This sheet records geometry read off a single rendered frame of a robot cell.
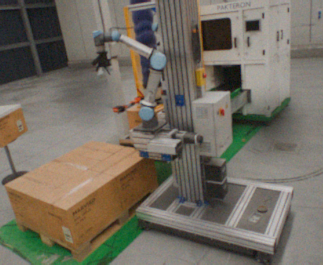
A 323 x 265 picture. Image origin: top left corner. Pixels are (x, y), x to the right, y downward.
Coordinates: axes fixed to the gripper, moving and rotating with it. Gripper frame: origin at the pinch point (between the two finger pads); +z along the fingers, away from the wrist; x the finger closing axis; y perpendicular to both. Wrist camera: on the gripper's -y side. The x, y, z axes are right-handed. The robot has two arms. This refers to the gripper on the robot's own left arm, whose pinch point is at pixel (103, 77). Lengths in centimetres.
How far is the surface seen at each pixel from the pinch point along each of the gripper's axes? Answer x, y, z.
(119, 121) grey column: 156, -127, 100
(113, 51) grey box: 157, -116, -2
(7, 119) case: 38, -215, 61
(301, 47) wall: 946, 16, 118
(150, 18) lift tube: 109, -20, -38
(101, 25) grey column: 156, -127, -37
